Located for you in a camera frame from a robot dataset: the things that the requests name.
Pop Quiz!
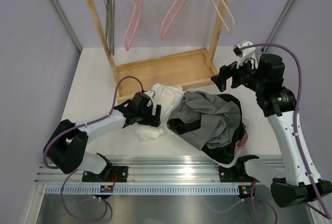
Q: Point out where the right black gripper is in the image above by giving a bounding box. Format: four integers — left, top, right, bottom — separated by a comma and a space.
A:
212, 53, 267, 93

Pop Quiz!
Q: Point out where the white ruffled skirt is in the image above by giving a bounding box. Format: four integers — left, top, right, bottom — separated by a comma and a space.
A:
135, 83, 184, 141

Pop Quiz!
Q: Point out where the grey pleated skirt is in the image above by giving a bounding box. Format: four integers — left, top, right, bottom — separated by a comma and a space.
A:
167, 90, 243, 152

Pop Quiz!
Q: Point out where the pink velvet hanger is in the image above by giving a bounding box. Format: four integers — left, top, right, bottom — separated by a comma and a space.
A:
124, 0, 145, 51
160, 0, 189, 40

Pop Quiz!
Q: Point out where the pink pleated skirt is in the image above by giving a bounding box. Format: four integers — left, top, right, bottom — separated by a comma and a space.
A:
234, 124, 248, 152

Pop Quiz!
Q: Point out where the large black skirt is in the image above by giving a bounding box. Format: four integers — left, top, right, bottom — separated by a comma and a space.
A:
167, 93, 246, 167

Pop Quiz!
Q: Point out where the cream white hanger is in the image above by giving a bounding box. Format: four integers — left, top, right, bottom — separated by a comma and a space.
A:
201, 0, 236, 35

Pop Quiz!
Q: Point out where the grey metal hanger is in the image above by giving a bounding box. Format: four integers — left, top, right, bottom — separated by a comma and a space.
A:
102, 0, 114, 54
103, 0, 115, 55

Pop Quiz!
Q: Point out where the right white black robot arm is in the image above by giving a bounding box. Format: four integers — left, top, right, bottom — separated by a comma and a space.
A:
211, 54, 331, 208

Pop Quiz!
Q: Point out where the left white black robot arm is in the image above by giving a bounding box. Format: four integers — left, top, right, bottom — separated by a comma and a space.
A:
43, 90, 161, 182

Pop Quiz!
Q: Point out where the wooden clothes rack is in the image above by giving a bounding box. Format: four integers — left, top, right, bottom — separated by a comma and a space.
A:
86, 0, 234, 89

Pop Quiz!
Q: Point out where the white perforated plastic basket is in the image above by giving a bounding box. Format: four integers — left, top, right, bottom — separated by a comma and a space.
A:
167, 116, 244, 168

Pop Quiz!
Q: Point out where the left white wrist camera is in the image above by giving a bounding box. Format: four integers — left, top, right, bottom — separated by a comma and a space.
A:
144, 90, 156, 101

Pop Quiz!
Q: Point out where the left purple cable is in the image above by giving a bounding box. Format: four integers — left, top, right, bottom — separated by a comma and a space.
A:
43, 76, 146, 219

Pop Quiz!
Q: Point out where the purple cable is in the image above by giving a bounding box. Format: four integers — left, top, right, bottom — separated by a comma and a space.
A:
203, 43, 331, 224
43, 76, 146, 219

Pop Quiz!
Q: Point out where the aluminium mounting rail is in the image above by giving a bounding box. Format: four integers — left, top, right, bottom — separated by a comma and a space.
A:
35, 155, 316, 186

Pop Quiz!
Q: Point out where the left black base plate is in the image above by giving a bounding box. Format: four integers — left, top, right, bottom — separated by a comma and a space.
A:
82, 165, 129, 183

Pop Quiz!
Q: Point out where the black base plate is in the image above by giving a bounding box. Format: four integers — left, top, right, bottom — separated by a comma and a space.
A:
218, 164, 252, 183
82, 165, 129, 183

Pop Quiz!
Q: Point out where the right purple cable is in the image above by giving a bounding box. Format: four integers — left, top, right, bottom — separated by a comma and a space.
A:
203, 43, 331, 224

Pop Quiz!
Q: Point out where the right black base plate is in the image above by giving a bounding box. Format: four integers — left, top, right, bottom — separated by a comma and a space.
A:
218, 164, 252, 183

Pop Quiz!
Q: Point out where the white slotted cable duct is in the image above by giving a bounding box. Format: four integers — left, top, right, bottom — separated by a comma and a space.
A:
45, 185, 240, 195

